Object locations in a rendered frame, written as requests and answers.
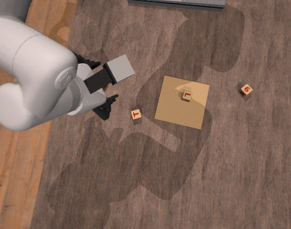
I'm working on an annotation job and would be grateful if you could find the tan flat mat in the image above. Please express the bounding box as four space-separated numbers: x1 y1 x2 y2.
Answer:
154 76 210 130

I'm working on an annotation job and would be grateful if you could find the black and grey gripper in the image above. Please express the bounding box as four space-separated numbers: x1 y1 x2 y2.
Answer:
67 52 118 121

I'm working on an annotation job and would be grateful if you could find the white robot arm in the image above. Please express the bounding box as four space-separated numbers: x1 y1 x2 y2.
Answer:
0 0 135 131

